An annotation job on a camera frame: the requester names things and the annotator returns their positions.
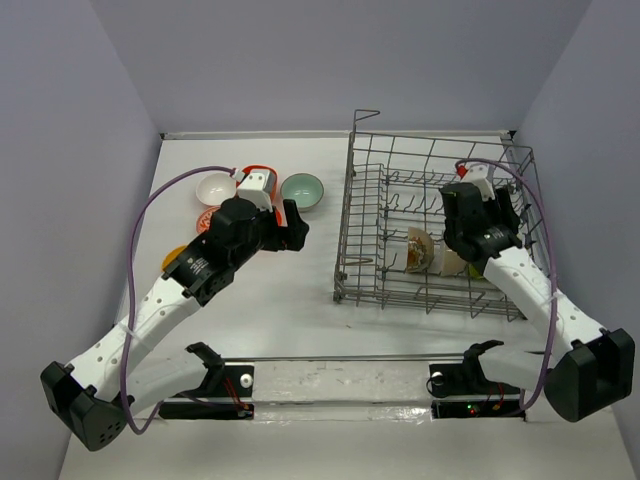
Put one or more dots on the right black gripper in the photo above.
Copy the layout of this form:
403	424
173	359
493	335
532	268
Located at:
509	218

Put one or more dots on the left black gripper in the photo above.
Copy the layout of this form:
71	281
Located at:
285	238

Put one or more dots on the lime green bowl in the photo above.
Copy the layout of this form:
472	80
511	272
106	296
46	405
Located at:
474	273

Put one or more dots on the beige painted ceramic bowl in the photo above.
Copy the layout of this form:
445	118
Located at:
420	250

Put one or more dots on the red white patterned bowl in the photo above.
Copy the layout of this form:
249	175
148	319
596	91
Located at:
204	220

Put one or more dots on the grey wire dish rack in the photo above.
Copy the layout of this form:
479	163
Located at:
392	182

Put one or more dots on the yellow bowl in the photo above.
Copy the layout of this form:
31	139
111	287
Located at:
172	255

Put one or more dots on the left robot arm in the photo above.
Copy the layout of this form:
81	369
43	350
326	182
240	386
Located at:
98	393

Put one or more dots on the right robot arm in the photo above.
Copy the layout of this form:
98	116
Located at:
584	367

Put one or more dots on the pale green ceramic bowl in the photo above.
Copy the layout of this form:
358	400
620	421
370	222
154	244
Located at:
305	189

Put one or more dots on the orange square bowl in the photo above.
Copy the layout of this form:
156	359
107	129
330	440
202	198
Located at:
262	167

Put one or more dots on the small white bowl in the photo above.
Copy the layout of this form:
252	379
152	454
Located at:
215	188

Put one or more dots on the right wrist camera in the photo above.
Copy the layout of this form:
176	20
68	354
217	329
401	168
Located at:
479	175

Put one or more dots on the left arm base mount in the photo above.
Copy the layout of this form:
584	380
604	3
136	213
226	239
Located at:
225	392

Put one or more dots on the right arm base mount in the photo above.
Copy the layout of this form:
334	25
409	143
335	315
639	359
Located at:
461	390

